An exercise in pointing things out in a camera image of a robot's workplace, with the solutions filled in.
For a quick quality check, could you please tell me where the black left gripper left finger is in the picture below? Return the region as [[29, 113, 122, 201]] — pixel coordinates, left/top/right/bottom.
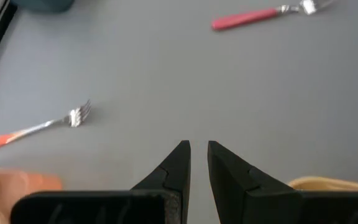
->
[[10, 139, 191, 224]]

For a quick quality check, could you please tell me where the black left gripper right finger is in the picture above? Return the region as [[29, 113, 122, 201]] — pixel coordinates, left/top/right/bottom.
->
[[208, 140, 358, 224]]

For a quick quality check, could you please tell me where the gold fork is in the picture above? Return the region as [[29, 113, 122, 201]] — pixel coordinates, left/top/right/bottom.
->
[[0, 99, 92, 152]]

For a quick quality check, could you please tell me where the translucent orange plastic bin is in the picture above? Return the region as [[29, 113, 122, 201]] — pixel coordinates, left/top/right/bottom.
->
[[0, 167, 63, 224]]

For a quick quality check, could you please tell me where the red-handled silver fork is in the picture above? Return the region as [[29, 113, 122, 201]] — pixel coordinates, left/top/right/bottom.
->
[[211, 0, 337, 32]]

